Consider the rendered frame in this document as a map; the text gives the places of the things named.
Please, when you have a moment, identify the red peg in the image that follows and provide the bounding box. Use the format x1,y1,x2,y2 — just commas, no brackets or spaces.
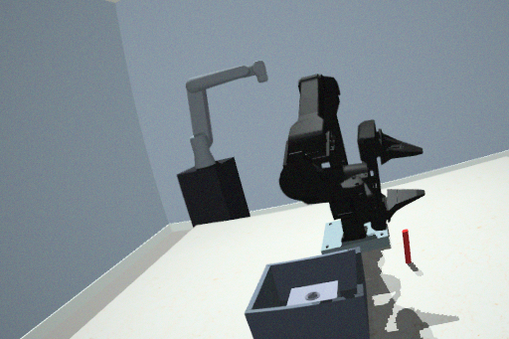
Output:
403,229,412,263

